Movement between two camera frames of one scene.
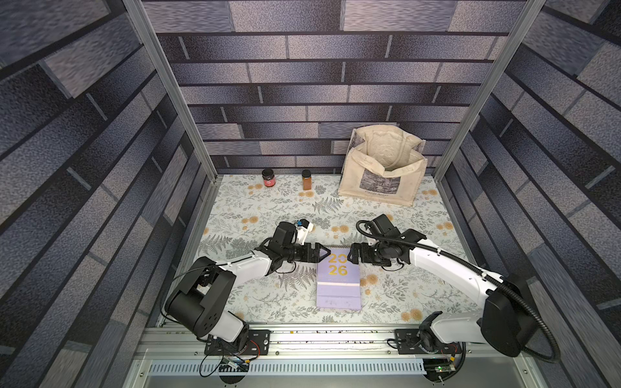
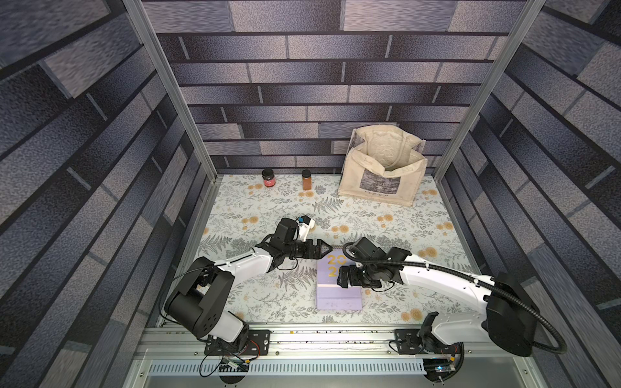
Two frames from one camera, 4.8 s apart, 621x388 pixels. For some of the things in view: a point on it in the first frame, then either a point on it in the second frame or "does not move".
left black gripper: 316,251 does not move
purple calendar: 339,281 does not move
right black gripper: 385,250 -> 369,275
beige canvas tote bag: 384,163 does not move
